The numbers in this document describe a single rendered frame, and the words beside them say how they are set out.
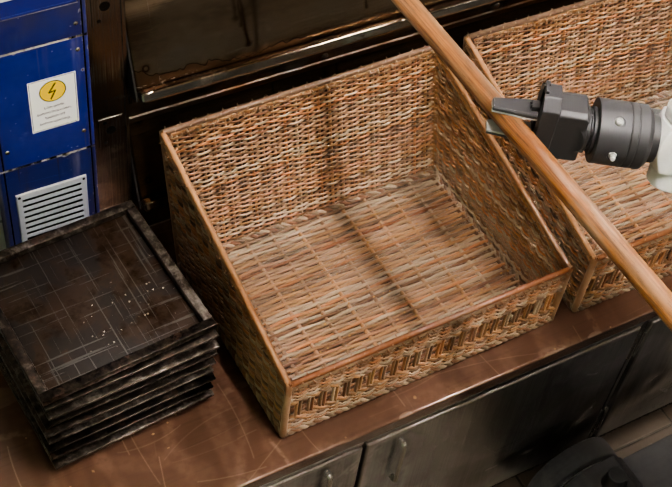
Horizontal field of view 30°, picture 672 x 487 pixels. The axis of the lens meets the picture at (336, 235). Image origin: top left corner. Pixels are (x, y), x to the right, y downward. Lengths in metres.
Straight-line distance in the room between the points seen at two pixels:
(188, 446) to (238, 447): 0.08
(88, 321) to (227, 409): 0.29
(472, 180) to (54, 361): 0.86
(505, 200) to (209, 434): 0.67
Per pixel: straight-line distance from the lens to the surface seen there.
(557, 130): 1.68
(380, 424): 2.08
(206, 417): 2.07
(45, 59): 1.90
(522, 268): 2.27
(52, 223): 2.15
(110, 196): 2.21
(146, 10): 1.98
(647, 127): 1.68
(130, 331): 1.92
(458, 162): 2.34
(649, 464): 2.66
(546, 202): 2.24
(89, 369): 1.88
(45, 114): 1.97
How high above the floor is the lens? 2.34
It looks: 50 degrees down
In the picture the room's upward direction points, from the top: 9 degrees clockwise
